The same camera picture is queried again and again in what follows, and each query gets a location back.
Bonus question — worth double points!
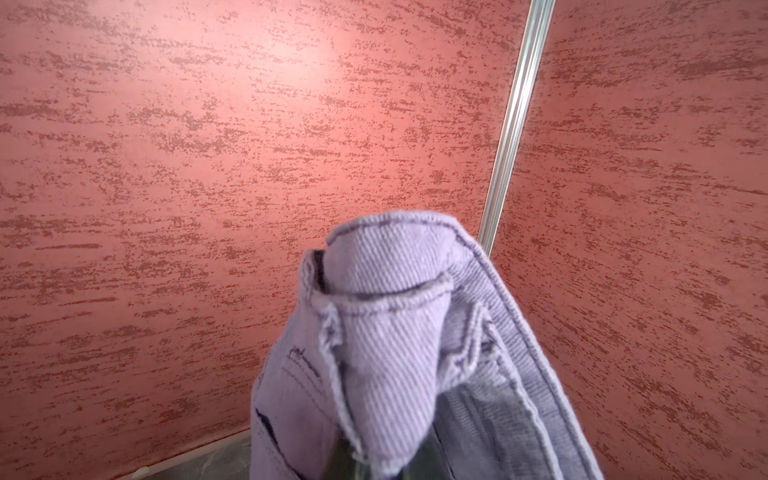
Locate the purple trousers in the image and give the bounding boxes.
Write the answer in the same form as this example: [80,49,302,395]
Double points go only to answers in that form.
[250,212,602,479]

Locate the right corner aluminium profile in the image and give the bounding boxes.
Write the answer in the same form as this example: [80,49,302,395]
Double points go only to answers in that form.
[478,0,556,256]

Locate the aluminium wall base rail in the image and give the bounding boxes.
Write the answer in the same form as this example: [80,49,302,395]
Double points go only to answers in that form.
[119,428,250,480]

